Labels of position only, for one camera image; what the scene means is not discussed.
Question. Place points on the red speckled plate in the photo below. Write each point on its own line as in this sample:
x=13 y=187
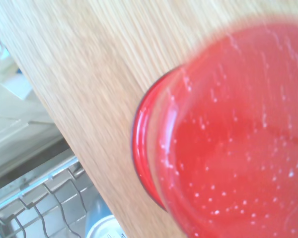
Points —
x=238 y=148

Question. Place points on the grey mug with label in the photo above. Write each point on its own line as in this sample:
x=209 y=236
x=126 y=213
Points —
x=104 y=225

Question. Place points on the built-in dishwasher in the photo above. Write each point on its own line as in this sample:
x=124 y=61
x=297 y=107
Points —
x=27 y=171

